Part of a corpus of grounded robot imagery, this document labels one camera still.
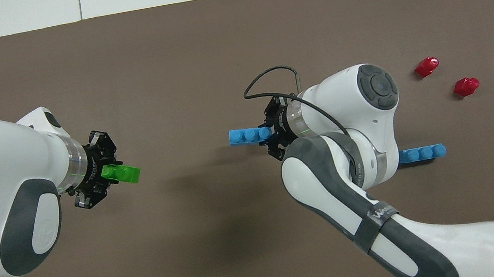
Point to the red single-stud brick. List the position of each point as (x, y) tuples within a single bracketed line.
[(427, 67), (466, 87)]

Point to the brown table mat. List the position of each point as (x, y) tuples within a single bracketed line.
[(210, 43)]

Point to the blue three-stud brick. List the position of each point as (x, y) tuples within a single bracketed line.
[(249, 135), (425, 154)]

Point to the plain green two-stud brick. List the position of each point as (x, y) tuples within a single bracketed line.
[(124, 174)]

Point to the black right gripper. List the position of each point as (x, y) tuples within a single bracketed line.
[(281, 127)]

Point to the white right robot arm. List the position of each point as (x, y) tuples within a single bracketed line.
[(346, 151)]

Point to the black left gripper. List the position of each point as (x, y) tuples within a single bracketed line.
[(95, 170)]

